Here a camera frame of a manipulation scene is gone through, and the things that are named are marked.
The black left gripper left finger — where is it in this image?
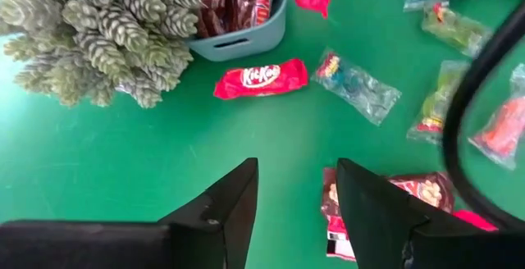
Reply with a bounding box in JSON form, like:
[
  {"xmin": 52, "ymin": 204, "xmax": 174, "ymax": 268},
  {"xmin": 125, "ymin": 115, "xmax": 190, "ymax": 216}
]
[{"xmin": 0, "ymin": 157, "xmax": 260, "ymax": 269}]

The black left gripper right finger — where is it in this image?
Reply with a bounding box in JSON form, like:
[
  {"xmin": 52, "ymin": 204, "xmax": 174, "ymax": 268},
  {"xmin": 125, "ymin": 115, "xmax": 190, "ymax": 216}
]
[{"xmin": 336, "ymin": 157, "xmax": 525, "ymax": 269}]

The green table mat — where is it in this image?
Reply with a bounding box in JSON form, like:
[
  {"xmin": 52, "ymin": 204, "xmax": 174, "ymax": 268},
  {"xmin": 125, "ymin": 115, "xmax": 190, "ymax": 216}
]
[{"xmin": 0, "ymin": 0, "xmax": 525, "ymax": 269}]

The pale succulent in patterned pot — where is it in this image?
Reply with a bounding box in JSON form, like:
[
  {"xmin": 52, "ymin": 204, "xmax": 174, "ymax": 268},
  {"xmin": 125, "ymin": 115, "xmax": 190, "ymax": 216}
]
[{"xmin": 0, "ymin": 0, "xmax": 205, "ymax": 110}]

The teal plastic basket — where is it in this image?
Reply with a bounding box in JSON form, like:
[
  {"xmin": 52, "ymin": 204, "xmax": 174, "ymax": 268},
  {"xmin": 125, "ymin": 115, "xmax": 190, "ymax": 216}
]
[{"xmin": 185, "ymin": 0, "xmax": 289, "ymax": 63}]

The black cable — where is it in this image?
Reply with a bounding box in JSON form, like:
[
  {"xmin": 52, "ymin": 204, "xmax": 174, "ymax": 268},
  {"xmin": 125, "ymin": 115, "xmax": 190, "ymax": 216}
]
[{"xmin": 441, "ymin": 2, "xmax": 525, "ymax": 232}]

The green ring candy clear wrapper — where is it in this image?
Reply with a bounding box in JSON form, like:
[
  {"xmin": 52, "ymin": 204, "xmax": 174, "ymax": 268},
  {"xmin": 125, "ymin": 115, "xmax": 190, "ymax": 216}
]
[
  {"xmin": 420, "ymin": 1, "xmax": 494, "ymax": 59},
  {"xmin": 405, "ymin": 58, "xmax": 472, "ymax": 146}
]

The orange ring candy clear wrapper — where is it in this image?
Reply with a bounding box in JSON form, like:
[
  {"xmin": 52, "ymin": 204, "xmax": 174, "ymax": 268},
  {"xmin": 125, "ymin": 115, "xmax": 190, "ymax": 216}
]
[{"xmin": 468, "ymin": 62, "xmax": 525, "ymax": 171}]

